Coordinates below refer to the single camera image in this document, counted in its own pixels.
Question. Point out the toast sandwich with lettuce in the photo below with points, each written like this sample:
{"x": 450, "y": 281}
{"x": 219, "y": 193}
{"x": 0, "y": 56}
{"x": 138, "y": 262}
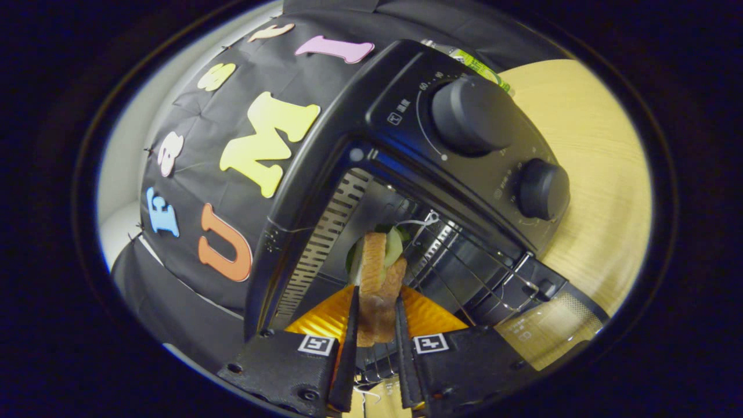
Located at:
{"x": 374, "y": 273}

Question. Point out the green label drink bottle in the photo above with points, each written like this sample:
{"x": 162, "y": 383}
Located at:
{"x": 476, "y": 65}

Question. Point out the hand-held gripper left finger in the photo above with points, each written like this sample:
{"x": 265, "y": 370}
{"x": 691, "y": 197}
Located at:
{"x": 278, "y": 366}

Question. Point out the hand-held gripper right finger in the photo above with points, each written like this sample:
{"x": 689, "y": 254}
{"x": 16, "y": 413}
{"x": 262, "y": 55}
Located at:
{"x": 464, "y": 363}

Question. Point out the black toaster oven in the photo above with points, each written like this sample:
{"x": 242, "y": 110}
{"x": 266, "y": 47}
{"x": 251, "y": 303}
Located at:
{"x": 371, "y": 104}

